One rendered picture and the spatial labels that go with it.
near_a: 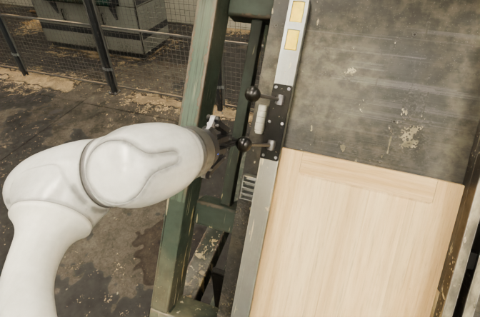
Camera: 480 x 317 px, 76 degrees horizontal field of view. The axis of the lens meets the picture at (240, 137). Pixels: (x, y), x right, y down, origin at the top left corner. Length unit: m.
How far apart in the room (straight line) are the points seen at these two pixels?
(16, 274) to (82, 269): 1.96
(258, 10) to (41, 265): 0.78
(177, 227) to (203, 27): 0.57
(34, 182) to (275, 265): 0.66
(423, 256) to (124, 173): 0.76
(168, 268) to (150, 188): 0.68
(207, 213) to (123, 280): 1.33
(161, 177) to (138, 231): 2.08
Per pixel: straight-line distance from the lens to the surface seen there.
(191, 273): 1.27
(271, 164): 0.83
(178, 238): 0.96
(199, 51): 0.88
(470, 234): 0.87
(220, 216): 0.98
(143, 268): 2.26
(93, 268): 2.37
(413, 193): 0.87
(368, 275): 0.93
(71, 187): 0.45
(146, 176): 0.35
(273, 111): 0.81
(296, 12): 0.85
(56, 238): 0.46
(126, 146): 0.35
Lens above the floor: 1.90
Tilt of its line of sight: 38 degrees down
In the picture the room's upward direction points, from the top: straight up
